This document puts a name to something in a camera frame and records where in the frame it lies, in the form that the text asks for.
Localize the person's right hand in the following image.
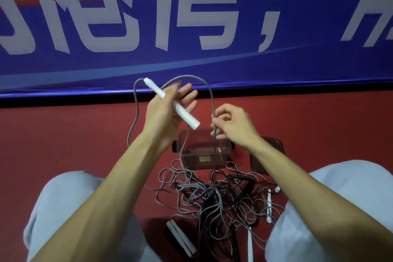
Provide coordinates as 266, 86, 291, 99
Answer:
210, 103, 262, 151

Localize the person's left hand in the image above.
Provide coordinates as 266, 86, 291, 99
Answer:
143, 82, 199, 150

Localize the grey jump rope white handle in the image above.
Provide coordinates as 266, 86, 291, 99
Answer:
126, 75, 217, 181

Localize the person's right forearm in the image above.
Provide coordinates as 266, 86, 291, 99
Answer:
245, 137, 393, 262

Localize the person's left forearm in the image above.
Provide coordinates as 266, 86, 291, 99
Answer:
31, 131, 173, 262

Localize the clear brown plastic box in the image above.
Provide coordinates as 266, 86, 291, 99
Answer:
173, 128, 236, 171

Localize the clear brown plastic lid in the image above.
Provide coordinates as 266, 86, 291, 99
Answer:
249, 137, 285, 175

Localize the blue banner with white characters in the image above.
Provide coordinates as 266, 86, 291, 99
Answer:
0, 0, 393, 99

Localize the person's right trouser leg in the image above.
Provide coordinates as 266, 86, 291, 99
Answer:
265, 160, 393, 262

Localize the person's trouser leg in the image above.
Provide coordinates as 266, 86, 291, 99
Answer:
23, 171, 161, 262
265, 160, 393, 262

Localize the person's left trouser leg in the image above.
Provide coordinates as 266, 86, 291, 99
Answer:
23, 171, 161, 262

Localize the pile of tangled jump ropes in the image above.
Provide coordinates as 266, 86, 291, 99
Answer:
144, 160, 287, 262

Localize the black jump rope handle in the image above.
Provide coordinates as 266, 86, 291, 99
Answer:
230, 223, 241, 262

